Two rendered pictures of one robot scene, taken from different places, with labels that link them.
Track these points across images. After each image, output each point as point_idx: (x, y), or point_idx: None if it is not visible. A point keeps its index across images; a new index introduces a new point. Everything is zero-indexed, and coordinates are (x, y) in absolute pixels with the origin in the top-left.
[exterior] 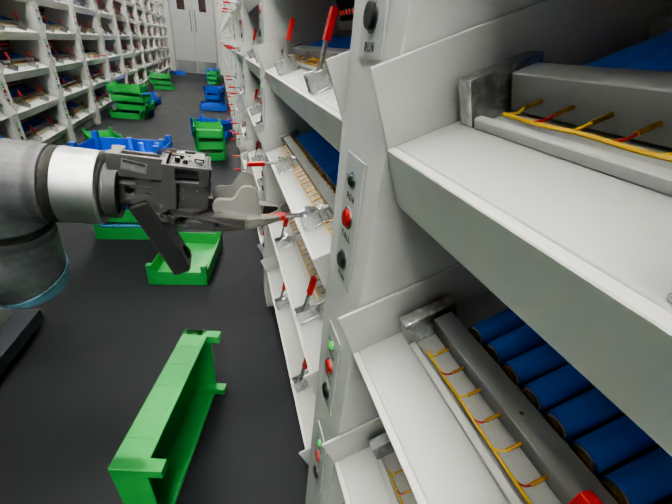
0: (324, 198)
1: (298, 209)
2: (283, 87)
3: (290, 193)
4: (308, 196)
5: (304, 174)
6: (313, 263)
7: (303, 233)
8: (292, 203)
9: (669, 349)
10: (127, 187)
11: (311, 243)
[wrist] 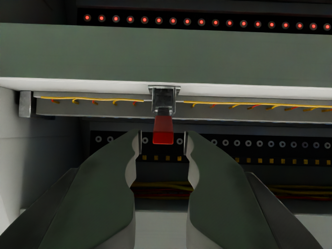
0: (180, 118)
1: (239, 89)
2: (324, 246)
3: (323, 92)
4: (243, 103)
5: (323, 110)
6: (86, 50)
7: (145, 83)
8: (277, 89)
9: None
10: None
11: (104, 83)
